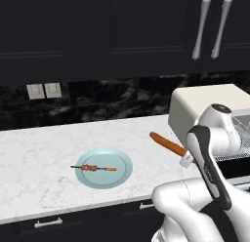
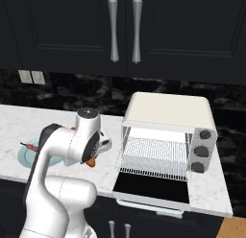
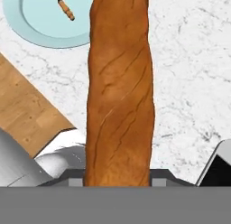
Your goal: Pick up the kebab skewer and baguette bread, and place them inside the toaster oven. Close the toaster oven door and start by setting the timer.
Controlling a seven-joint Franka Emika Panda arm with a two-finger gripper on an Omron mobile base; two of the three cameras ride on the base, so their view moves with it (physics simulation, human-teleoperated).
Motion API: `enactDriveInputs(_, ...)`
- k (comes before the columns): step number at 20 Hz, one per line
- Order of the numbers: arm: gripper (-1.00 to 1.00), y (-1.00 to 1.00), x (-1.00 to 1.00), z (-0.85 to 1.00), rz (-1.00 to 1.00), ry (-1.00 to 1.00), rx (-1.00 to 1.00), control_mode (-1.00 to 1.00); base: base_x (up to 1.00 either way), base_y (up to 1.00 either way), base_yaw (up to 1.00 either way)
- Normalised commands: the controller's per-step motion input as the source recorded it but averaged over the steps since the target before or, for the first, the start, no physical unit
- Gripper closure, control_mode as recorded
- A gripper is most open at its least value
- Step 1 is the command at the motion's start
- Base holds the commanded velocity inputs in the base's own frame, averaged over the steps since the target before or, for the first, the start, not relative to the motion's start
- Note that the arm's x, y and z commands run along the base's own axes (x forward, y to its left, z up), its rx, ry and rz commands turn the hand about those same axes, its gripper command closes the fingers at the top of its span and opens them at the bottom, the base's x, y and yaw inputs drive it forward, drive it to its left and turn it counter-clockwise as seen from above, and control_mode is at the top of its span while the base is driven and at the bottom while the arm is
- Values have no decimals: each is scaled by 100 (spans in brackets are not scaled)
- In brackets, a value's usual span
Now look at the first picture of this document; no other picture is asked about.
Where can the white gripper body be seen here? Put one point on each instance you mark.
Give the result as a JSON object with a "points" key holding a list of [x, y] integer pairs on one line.
{"points": [[187, 160]]}

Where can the toaster oven glass door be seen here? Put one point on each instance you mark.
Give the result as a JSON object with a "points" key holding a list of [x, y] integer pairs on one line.
{"points": [[234, 169]]}

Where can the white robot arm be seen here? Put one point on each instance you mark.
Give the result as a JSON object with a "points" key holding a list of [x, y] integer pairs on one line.
{"points": [[188, 203]]}

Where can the white wall outlet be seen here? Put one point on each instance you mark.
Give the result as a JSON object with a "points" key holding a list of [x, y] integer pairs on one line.
{"points": [[35, 91], [53, 90]]}

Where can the brown baguette bread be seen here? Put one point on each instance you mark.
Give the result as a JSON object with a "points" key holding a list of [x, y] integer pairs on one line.
{"points": [[167, 143]]}

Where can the black cupboard door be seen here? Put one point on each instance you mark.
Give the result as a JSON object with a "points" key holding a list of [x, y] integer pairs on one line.
{"points": [[39, 31], [239, 31], [146, 31]]}

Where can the cream toaster oven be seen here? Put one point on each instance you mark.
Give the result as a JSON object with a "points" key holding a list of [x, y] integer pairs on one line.
{"points": [[198, 99]]}

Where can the pale blue plate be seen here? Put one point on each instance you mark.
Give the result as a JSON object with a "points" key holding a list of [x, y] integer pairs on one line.
{"points": [[107, 179]]}

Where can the black drawer front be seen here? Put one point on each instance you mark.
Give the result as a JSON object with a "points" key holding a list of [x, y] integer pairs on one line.
{"points": [[130, 223], [74, 226]]}

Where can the kebab skewer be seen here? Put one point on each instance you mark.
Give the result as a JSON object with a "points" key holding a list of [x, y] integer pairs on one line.
{"points": [[91, 168]]}

